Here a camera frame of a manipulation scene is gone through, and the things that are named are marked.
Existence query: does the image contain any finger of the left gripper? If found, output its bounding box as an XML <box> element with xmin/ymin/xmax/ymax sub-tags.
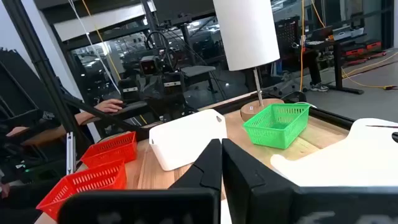
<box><xmin>118</xmin><ymin>78</ymin><xmax>147</xmax><ymax>105</ymax></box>
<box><xmin>160</xmin><ymin>72</ymin><xmax>187</xmax><ymax>98</ymax></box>

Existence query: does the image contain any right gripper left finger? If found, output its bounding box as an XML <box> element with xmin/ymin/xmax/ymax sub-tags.
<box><xmin>58</xmin><ymin>138</ymin><xmax>223</xmax><ymax>224</ymax></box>

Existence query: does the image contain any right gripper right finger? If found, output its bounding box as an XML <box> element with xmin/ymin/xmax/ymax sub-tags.
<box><xmin>221</xmin><ymin>138</ymin><xmax>398</xmax><ymax>224</ymax></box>

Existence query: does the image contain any white plastic bin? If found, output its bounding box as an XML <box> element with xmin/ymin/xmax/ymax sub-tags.
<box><xmin>148</xmin><ymin>108</ymin><xmax>228</xmax><ymax>172</ymax></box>
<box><xmin>269</xmin><ymin>117</ymin><xmax>398</xmax><ymax>187</ymax></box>

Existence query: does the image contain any green plastic basket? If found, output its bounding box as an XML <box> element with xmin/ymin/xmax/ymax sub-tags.
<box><xmin>242</xmin><ymin>102</ymin><xmax>312</xmax><ymax>150</ymax></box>

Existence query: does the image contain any red plastic basket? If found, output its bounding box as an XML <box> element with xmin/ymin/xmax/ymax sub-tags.
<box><xmin>80</xmin><ymin>131</ymin><xmax>138</xmax><ymax>169</ymax></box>
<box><xmin>35</xmin><ymin>159</ymin><xmax>127</xmax><ymax>221</ymax></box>

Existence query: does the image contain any person's forearm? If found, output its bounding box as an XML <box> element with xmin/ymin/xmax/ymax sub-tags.
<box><xmin>74</xmin><ymin>110</ymin><xmax>105</xmax><ymax>126</ymax></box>

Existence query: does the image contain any person's hand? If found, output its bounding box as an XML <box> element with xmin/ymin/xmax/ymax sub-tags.
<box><xmin>94</xmin><ymin>98</ymin><xmax>124</xmax><ymax>114</ymax></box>

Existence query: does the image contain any gray stool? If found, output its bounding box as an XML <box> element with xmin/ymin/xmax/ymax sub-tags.
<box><xmin>180</xmin><ymin>64</ymin><xmax>219</xmax><ymax>94</ymax></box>

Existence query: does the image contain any white shade table lamp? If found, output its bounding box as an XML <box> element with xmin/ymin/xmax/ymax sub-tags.
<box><xmin>212</xmin><ymin>0</ymin><xmax>285</xmax><ymax>123</ymax></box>

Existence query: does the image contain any person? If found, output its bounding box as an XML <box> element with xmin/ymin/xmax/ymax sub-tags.
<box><xmin>303</xmin><ymin>49</ymin><xmax>330</xmax><ymax>93</ymax></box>
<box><xmin>0</xmin><ymin>107</ymin><xmax>94</xmax><ymax>203</ymax></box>

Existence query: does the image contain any black flat panel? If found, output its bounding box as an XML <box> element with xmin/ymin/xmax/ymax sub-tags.
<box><xmin>0</xmin><ymin>46</ymin><xmax>43</xmax><ymax>125</ymax></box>

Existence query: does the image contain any black pegboard panel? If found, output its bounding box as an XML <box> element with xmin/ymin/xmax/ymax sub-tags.
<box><xmin>275</xmin><ymin>17</ymin><xmax>302</xmax><ymax>57</ymax></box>

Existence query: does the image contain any black desk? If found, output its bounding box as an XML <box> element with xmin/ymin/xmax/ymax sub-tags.
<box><xmin>306</xmin><ymin>32</ymin><xmax>365</xmax><ymax>96</ymax></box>

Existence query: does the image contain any red low cart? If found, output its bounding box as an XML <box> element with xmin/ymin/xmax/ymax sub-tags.
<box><xmin>344</xmin><ymin>41</ymin><xmax>387</xmax><ymax>60</ymax></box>

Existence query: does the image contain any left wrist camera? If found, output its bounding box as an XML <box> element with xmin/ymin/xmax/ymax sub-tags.
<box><xmin>139</xmin><ymin>55</ymin><xmax>160</xmax><ymax>76</ymax></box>

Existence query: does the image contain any white hanging cable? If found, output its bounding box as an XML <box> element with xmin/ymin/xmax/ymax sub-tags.
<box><xmin>67</xmin><ymin>0</ymin><xmax>121</xmax><ymax>95</ymax></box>

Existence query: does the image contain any yellow hanging cable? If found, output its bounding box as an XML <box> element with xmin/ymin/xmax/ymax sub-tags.
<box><xmin>80</xmin><ymin>0</ymin><xmax>123</xmax><ymax>82</ymax></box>
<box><xmin>298</xmin><ymin>0</ymin><xmax>307</xmax><ymax>91</ymax></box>

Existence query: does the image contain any silver metal bracket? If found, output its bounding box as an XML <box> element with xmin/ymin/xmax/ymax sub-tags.
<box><xmin>65</xmin><ymin>131</ymin><xmax>76</xmax><ymax>175</ymax></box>

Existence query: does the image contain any black rig frame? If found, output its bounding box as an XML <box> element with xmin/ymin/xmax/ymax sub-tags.
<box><xmin>1</xmin><ymin>0</ymin><xmax>150</xmax><ymax>153</ymax></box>

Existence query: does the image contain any yellow floor cable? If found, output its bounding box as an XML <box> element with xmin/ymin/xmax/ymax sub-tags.
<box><xmin>341</xmin><ymin>51</ymin><xmax>398</xmax><ymax>91</ymax></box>

